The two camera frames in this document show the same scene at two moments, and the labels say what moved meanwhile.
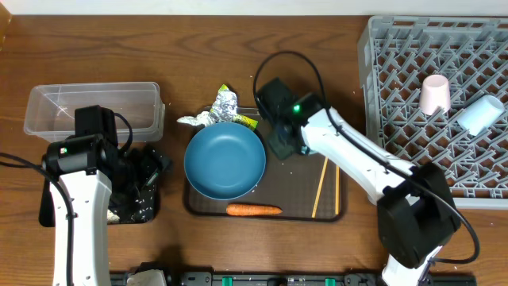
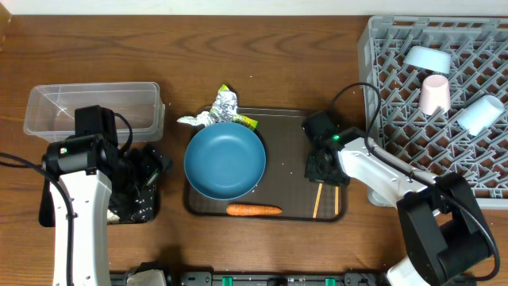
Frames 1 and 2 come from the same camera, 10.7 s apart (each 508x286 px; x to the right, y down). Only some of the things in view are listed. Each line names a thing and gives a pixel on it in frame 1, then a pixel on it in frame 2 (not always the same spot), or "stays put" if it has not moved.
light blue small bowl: [304, 149] → [429, 58]
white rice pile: [112, 217] stays put
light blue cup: [480, 115] stays put
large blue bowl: [225, 160] stays put
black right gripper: [281, 148] → [312, 171]
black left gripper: [154, 166] stays put
